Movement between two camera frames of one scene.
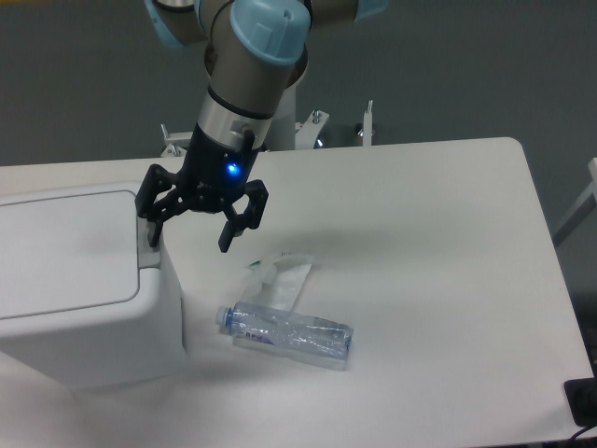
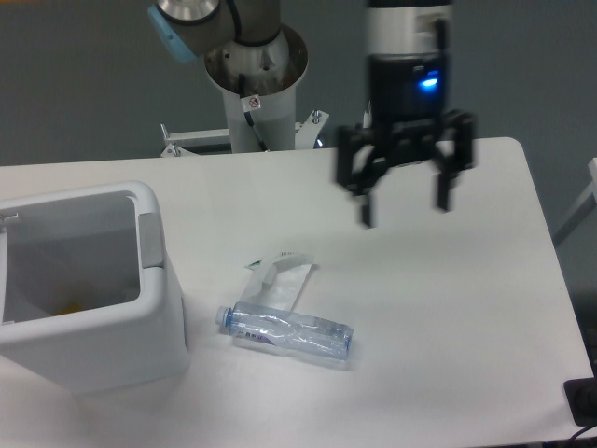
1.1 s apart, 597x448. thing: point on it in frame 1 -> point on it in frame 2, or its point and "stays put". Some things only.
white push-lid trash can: x=84 y=296 stays put
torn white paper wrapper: x=276 y=281 stays put
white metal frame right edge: x=584 y=211 stays put
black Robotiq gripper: x=214 y=174 -> x=407 y=103
